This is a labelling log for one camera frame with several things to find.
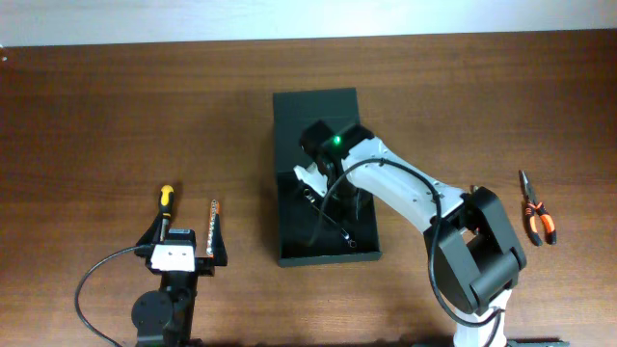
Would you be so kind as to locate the yellow black screwdriver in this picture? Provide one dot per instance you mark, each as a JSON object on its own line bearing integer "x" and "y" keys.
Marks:
{"x": 166, "y": 201}

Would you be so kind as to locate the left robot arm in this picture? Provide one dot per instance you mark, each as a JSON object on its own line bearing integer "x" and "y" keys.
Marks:
{"x": 164, "y": 316}

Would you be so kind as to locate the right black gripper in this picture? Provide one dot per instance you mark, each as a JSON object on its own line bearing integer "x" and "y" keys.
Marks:
{"x": 362, "y": 195}

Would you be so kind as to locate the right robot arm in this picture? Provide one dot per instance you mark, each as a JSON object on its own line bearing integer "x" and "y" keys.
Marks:
{"x": 474, "y": 256}

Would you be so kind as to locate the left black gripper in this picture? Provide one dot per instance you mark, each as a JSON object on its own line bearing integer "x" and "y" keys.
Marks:
{"x": 205, "y": 265}

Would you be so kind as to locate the silver ring wrench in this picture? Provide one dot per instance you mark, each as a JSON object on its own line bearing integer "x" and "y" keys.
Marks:
{"x": 332, "y": 222}

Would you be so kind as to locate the dark green open box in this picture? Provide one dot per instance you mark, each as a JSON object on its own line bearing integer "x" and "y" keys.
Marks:
{"x": 303, "y": 240}

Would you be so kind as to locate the orange socket rail strip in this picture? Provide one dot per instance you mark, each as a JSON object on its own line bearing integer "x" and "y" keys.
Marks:
{"x": 211, "y": 242}

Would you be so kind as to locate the orange black long-nose pliers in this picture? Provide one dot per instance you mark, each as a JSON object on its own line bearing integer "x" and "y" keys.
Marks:
{"x": 532, "y": 209}

